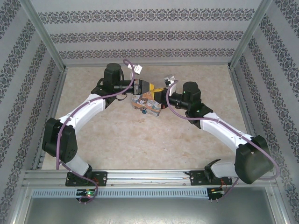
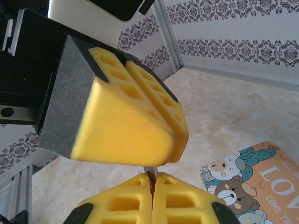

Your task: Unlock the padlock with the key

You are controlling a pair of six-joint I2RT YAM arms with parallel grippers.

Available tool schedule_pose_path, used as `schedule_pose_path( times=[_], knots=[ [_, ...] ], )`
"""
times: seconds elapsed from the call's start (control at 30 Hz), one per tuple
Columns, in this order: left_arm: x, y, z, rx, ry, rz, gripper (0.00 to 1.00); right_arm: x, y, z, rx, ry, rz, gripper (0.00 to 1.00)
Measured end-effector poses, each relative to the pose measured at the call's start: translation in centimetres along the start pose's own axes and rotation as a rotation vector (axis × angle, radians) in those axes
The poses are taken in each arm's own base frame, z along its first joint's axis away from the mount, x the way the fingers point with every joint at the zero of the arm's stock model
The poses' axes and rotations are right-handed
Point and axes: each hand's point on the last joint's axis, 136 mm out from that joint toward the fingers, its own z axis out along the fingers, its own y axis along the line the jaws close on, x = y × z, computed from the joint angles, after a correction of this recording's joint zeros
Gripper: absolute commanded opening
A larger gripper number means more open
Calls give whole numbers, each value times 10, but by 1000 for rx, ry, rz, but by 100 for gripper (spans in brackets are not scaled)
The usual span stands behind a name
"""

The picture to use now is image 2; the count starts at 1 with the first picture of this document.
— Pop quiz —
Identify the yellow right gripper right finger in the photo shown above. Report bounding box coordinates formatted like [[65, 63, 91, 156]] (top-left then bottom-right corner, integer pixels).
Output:
[[152, 172, 241, 224]]

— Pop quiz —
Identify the aluminium frame post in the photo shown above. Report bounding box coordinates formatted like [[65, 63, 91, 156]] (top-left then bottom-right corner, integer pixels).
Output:
[[152, 0, 185, 81]]

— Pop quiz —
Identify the aluminium frame rail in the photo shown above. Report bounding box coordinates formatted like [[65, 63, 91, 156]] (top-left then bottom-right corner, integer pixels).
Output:
[[0, 162, 34, 224]]

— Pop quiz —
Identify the bear print LOVE tin box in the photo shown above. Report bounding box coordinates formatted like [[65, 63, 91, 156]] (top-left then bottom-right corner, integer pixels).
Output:
[[199, 141, 299, 224]]

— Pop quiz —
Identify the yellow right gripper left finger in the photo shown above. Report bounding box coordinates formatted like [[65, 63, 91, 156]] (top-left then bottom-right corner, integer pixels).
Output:
[[62, 172, 153, 224]]

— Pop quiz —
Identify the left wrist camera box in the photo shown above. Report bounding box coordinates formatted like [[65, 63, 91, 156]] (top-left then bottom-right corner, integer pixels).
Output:
[[83, 0, 157, 23]]

